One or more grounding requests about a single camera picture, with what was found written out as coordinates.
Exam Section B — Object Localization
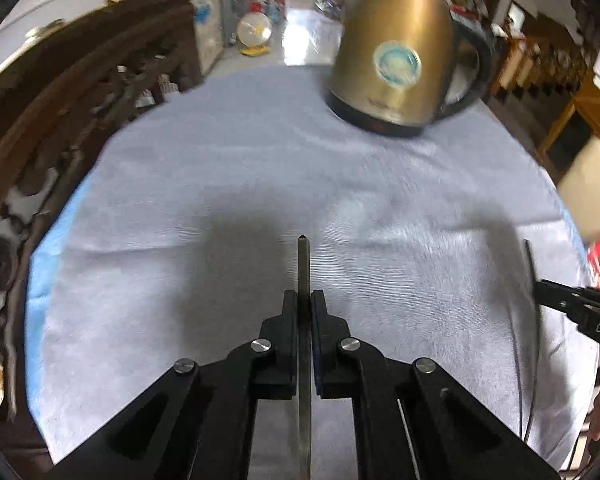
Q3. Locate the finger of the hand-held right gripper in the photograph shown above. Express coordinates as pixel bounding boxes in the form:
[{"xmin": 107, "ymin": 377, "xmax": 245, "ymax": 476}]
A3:
[{"xmin": 534, "ymin": 279, "xmax": 600, "ymax": 318}]

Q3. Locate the wooden side table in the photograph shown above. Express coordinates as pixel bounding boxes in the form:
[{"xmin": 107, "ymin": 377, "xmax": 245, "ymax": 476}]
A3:
[{"xmin": 535, "ymin": 60, "xmax": 600, "ymax": 181}]

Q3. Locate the grey refrigerator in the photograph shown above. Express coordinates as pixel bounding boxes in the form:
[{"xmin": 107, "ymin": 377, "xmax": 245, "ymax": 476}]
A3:
[{"xmin": 190, "ymin": 0, "xmax": 226, "ymax": 76}]

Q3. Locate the yellow floor fan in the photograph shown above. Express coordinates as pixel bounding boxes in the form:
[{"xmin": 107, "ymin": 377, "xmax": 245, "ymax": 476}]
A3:
[{"xmin": 236, "ymin": 10, "xmax": 275, "ymax": 57}]

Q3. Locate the carved dark wooden bench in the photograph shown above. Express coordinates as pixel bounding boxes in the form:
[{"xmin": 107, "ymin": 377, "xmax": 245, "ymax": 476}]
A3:
[{"xmin": 0, "ymin": 0, "xmax": 203, "ymax": 451}]

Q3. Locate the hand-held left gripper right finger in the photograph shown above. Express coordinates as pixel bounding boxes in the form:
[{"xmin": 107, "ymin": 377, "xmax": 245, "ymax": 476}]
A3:
[{"xmin": 310, "ymin": 289, "xmax": 561, "ymax": 480}]

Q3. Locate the dark wooden chopstick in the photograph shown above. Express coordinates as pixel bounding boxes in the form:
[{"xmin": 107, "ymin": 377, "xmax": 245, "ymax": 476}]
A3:
[{"xmin": 296, "ymin": 234, "xmax": 313, "ymax": 480}]

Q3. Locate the grey tablecloth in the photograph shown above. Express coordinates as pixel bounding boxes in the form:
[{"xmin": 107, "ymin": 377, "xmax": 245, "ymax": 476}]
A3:
[{"xmin": 25, "ymin": 62, "xmax": 600, "ymax": 471}]

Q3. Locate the gold electric kettle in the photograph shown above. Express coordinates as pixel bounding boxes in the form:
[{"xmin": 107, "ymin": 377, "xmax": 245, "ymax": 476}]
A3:
[{"xmin": 326, "ymin": 0, "xmax": 496, "ymax": 139}]

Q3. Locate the blue table cover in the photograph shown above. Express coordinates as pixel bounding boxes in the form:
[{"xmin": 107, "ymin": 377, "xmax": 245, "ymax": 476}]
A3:
[{"xmin": 24, "ymin": 175, "xmax": 596, "ymax": 461}]

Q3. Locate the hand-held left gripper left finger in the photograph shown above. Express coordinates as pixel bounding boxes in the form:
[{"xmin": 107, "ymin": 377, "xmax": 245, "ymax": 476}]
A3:
[{"xmin": 45, "ymin": 289, "xmax": 301, "ymax": 480}]

